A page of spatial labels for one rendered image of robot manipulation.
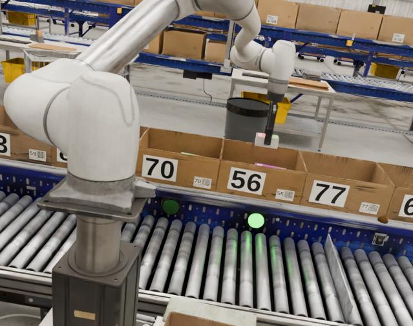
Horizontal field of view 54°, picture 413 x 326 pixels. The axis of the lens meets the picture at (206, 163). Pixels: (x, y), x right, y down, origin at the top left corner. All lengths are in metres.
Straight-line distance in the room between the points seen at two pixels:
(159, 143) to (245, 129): 2.39
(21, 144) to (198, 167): 0.83
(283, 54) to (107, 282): 1.15
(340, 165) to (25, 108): 1.60
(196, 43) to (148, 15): 4.79
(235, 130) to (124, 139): 3.64
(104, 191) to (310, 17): 5.57
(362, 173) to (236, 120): 2.42
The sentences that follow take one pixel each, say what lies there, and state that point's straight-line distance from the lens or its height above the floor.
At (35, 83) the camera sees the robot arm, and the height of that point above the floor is 1.49.
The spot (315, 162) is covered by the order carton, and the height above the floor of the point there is 1.00.
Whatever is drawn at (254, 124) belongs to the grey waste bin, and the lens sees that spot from 4.45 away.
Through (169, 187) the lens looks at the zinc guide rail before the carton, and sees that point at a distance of 1.88.
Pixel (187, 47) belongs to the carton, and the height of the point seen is 0.94.
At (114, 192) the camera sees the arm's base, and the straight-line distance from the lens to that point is 0.93.
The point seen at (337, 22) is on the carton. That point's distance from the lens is 6.35.
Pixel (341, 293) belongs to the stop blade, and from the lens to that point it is 1.68.
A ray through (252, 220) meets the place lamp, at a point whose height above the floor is 0.81.
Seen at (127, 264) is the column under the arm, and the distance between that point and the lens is 1.08.
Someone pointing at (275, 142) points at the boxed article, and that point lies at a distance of 1.86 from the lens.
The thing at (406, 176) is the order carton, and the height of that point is 1.00.
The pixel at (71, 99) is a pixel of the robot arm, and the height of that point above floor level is 1.49.
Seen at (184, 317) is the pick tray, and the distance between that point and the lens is 1.30.
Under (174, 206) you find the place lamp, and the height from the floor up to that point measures 0.82.
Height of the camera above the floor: 1.74
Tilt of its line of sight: 23 degrees down
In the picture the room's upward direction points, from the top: 8 degrees clockwise
